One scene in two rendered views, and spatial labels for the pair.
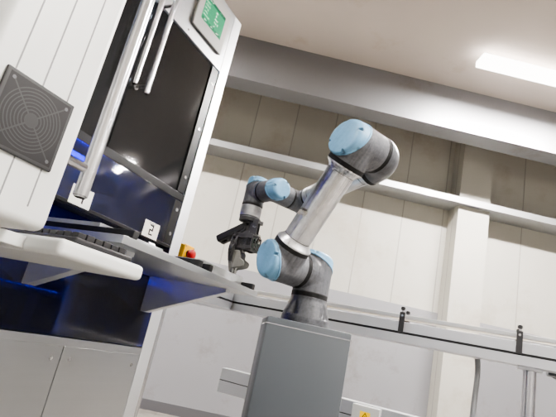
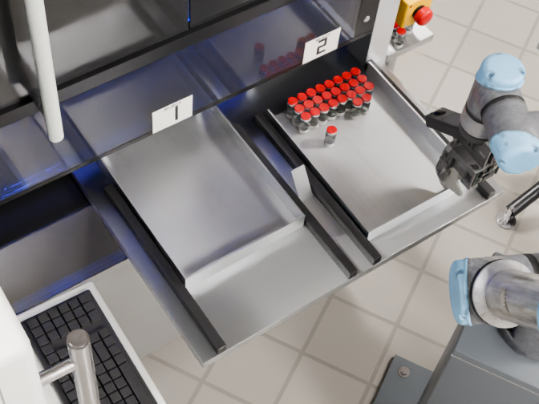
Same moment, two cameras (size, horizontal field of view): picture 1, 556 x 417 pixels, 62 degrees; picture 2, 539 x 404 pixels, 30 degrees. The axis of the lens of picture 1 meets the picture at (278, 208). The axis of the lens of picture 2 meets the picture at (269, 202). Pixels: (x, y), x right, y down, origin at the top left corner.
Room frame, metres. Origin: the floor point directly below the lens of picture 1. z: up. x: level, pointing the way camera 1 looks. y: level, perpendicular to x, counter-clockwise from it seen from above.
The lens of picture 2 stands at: (0.42, 0.00, 2.44)
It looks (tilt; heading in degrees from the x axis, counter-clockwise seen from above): 55 degrees down; 22
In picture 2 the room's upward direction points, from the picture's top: 8 degrees clockwise
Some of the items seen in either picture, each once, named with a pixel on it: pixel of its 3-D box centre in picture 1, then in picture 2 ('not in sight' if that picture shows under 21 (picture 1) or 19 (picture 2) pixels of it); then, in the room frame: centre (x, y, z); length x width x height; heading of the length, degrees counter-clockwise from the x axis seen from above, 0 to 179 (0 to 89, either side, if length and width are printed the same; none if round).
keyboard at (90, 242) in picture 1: (37, 238); (105, 393); (0.96, 0.47, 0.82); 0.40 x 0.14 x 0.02; 60
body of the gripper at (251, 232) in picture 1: (246, 235); (474, 147); (1.60, 0.09, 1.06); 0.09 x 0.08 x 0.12; 62
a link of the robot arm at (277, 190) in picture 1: (275, 191); (521, 135); (1.53, 0.02, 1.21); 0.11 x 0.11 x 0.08; 36
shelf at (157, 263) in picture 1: (142, 263); (289, 183); (1.49, 0.38, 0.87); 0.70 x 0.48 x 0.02; 152
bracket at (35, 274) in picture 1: (75, 268); not in sight; (1.26, 0.49, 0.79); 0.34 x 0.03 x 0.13; 62
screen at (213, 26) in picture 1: (212, 18); not in sight; (1.70, 0.44, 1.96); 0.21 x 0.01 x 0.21; 152
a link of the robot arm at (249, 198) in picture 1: (256, 193); (496, 89); (1.60, 0.09, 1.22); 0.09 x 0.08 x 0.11; 36
